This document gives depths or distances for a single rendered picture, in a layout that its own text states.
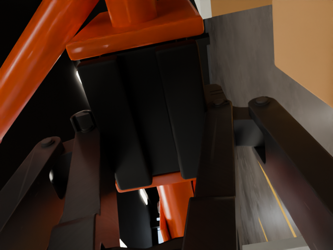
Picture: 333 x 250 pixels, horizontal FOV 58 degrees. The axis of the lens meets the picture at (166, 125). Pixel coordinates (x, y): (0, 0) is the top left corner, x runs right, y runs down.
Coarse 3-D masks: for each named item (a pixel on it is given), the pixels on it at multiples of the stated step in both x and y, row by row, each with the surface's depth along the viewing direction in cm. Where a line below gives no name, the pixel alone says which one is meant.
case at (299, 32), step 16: (272, 0) 32; (288, 0) 28; (304, 0) 25; (320, 0) 22; (288, 16) 29; (304, 16) 25; (320, 16) 23; (288, 32) 29; (304, 32) 26; (320, 32) 23; (288, 48) 30; (304, 48) 26; (320, 48) 24; (288, 64) 31; (304, 64) 27; (320, 64) 24; (304, 80) 28; (320, 80) 25; (320, 96) 25
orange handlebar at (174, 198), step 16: (112, 0) 13; (128, 0) 13; (144, 0) 13; (112, 16) 13; (128, 16) 13; (144, 16) 13; (160, 192) 18; (176, 192) 18; (192, 192) 19; (160, 208) 21; (176, 208) 19; (160, 224) 20; (176, 224) 19
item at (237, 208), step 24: (216, 120) 13; (216, 144) 11; (216, 168) 10; (216, 192) 9; (192, 216) 7; (216, 216) 7; (240, 216) 11; (192, 240) 7; (216, 240) 7; (240, 240) 9
